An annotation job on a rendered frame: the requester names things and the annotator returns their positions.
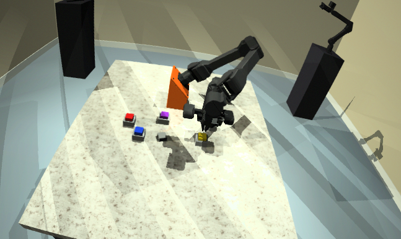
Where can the yellow button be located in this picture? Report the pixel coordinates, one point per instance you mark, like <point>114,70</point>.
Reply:
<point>201,140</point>

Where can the blue button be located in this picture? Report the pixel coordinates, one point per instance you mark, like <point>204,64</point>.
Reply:
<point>138,134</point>

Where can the purple button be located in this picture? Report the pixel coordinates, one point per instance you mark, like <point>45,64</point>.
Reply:
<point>164,118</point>

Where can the red button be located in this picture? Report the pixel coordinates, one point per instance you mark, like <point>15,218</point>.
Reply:
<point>129,120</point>

